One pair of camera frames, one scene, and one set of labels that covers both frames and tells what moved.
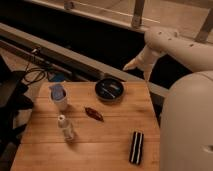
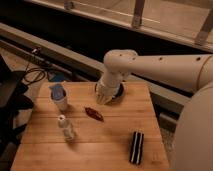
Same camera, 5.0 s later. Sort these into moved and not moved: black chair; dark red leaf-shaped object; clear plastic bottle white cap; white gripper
Moved: white gripper
Not moved: black chair; dark red leaf-shaped object; clear plastic bottle white cap
